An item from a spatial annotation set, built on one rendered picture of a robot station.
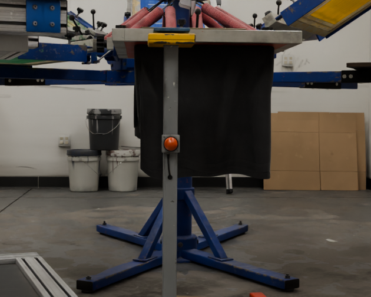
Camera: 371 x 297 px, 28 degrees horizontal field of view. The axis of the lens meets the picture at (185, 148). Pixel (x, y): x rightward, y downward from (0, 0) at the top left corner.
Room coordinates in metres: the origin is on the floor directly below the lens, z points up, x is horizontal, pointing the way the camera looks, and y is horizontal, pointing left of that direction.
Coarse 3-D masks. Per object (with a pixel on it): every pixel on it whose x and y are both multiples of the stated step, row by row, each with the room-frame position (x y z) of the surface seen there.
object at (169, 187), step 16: (176, 48) 2.07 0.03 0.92; (176, 64) 2.07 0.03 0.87; (176, 80) 2.07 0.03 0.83; (176, 96) 2.07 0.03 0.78; (176, 112) 2.07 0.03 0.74; (176, 128) 2.07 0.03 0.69; (176, 160) 2.07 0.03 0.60; (176, 176) 2.07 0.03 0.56; (176, 192) 2.07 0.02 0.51; (176, 208) 2.07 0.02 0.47; (176, 224) 2.07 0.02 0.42; (176, 240) 2.07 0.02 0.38; (176, 256) 2.07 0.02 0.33; (176, 272) 2.07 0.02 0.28; (176, 288) 2.07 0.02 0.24
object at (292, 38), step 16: (112, 32) 2.25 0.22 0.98; (128, 32) 2.25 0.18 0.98; (144, 32) 2.26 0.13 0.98; (192, 32) 2.27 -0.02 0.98; (208, 32) 2.27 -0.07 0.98; (224, 32) 2.27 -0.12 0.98; (240, 32) 2.28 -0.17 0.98; (256, 32) 2.28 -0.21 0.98; (272, 32) 2.28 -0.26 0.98; (288, 32) 2.29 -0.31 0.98; (288, 48) 2.48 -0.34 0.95
